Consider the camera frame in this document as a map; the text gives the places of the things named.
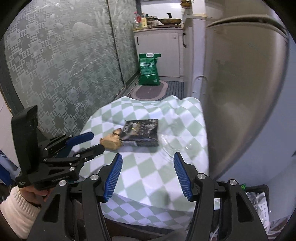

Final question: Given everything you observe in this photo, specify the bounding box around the striped dark floor rug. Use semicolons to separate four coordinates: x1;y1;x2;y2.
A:
115;78;186;100

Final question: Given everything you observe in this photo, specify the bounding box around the beige refrigerator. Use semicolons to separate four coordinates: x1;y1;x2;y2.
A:
201;1;289;178

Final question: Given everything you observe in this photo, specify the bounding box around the left hand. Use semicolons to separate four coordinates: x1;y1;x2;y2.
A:
19;186;54;205

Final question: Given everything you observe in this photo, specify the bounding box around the clear oil bottle red label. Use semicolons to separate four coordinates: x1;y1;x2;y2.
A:
133;11;142;30

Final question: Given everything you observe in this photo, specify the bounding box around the white sleeve left forearm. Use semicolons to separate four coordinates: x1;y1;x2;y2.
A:
1;186;41;240

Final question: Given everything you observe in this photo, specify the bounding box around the clear plastic wrap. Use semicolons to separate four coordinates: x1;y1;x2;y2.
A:
159;135;197;159

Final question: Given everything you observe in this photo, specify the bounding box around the yellow bottle on counter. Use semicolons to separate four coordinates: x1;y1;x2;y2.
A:
141;12;147;29

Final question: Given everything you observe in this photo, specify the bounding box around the green white checkered tablecloth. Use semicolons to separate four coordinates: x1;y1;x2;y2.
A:
73;96;209;230

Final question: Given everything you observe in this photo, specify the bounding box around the oval grey pink mat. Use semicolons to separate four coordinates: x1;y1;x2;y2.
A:
130;80;169;101

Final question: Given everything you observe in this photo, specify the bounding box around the green rice bag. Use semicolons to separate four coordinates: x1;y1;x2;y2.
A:
138;53;161;86

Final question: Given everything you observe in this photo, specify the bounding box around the frying pan on stove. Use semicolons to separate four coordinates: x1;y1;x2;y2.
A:
147;13;182;25

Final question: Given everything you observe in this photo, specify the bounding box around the patterned glass sliding door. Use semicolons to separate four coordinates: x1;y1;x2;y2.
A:
4;1;139;137

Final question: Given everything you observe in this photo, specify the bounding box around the brown ginger root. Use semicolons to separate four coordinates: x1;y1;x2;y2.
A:
100;128;122;151

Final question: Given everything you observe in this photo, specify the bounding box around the white kitchen cabinet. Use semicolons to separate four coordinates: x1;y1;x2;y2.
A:
134;15;207;99

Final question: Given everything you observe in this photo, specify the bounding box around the black snack packet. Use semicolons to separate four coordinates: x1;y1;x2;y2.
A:
119;119;159;147

